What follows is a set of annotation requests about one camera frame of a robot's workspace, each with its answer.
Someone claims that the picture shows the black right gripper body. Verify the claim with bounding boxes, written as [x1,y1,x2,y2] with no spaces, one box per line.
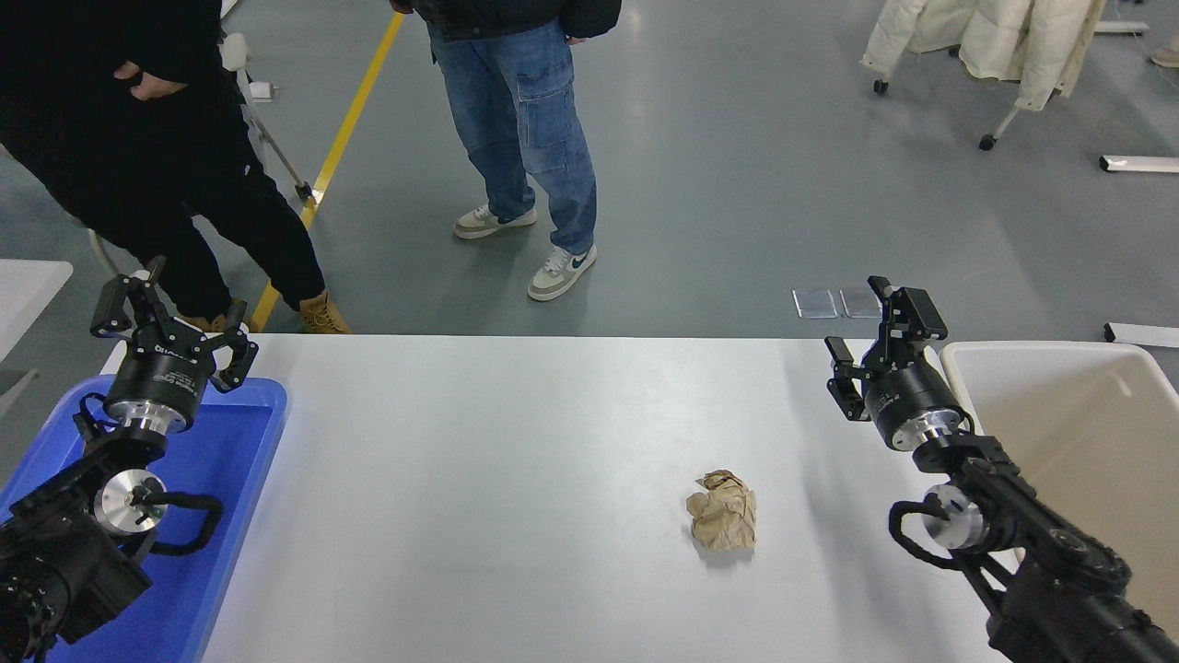
[862,356,964,449]

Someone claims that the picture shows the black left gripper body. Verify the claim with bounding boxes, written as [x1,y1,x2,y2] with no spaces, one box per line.
[103,320,219,423]

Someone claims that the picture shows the tan paper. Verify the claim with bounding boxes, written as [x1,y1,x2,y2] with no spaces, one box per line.
[686,470,759,554]

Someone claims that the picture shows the blue plastic tray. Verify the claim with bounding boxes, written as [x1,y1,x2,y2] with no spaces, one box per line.
[0,378,288,663]

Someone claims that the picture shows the small white side table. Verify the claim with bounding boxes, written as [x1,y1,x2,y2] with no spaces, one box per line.
[0,260,74,362]

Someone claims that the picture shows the large pale plastic bin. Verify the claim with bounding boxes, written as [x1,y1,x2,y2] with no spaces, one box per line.
[938,340,1179,663]

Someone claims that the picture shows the cream padded coat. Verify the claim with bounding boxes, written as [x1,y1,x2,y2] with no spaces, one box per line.
[859,0,1104,113]

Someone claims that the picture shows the white wheeled frame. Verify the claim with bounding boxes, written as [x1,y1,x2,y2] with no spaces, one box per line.
[872,55,1025,152]

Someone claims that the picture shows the grey chair with white frame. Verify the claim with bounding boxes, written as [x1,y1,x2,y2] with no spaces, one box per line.
[88,33,315,277]

